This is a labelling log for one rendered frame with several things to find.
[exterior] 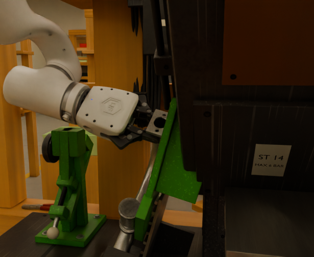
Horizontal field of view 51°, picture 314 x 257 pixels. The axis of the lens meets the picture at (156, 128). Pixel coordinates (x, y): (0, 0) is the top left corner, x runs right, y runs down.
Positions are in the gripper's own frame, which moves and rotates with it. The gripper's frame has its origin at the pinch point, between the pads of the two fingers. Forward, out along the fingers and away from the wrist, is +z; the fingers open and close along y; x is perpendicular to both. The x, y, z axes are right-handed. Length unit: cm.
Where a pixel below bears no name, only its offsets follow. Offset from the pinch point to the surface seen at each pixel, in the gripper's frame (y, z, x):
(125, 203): -16.3, 0.0, -0.3
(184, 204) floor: 88, 13, 259
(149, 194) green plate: -14.5, 3.5, -3.1
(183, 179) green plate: -10.9, 8.0, -5.0
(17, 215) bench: -16, -37, 46
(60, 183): -9.9, -20.4, 21.6
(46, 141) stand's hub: -3.0, -26.6, 15.9
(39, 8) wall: 710, -613, 639
